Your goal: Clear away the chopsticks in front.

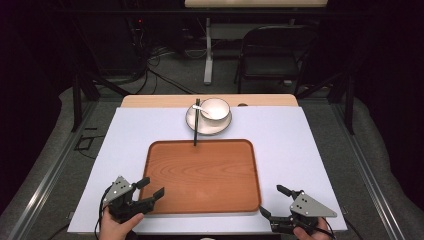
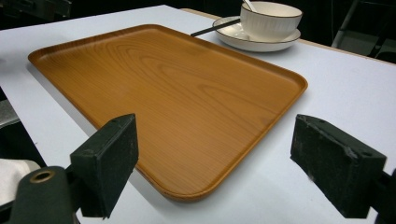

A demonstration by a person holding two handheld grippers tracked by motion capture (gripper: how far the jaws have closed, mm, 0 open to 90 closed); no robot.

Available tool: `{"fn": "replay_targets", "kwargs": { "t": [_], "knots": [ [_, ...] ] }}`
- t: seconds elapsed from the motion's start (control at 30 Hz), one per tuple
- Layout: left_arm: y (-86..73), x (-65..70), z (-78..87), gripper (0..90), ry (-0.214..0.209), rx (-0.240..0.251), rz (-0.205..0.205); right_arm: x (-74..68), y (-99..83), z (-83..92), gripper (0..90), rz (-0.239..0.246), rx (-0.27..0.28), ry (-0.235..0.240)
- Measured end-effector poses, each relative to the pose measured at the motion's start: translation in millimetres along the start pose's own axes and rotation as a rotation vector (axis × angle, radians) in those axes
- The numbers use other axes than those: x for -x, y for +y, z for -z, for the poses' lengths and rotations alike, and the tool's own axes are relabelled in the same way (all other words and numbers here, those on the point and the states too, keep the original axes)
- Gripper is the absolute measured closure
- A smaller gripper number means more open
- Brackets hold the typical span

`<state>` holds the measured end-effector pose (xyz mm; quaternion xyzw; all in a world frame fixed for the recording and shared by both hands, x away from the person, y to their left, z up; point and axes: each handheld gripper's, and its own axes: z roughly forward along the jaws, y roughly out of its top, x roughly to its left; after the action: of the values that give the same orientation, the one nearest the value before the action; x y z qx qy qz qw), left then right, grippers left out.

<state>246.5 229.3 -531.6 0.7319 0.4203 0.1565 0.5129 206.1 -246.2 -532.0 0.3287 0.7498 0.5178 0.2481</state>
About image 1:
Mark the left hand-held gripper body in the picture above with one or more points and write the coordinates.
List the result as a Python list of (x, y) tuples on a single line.
[(124, 200)]

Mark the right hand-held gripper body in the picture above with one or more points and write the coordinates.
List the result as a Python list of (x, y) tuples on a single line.
[(301, 213)]

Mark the wooden tray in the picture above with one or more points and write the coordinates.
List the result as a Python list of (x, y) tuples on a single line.
[(201, 176)]

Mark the black chopsticks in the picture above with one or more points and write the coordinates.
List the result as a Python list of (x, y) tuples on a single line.
[(196, 121)]

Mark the white plate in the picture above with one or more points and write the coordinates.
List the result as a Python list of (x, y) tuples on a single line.
[(208, 125)]

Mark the white spoon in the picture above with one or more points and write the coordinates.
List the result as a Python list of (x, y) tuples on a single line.
[(199, 108)]

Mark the white bowl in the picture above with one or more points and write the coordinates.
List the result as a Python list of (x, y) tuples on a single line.
[(215, 108)]

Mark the person's right hand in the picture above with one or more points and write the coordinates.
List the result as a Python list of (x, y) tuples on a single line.
[(313, 232)]

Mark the person's left hand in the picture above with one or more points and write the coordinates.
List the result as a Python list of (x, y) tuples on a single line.
[(116, 227)]

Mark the white table mat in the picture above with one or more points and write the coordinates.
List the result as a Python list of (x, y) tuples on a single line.
[(286, 150)]

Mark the black metal stand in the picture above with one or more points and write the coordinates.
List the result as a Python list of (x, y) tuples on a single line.
[(336, 93), (85, 90)]

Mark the black folding chair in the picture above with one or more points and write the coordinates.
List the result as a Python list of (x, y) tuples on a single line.
[(271, 56)]

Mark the white desk leg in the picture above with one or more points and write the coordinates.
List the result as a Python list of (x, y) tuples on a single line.
[(208, 53)]

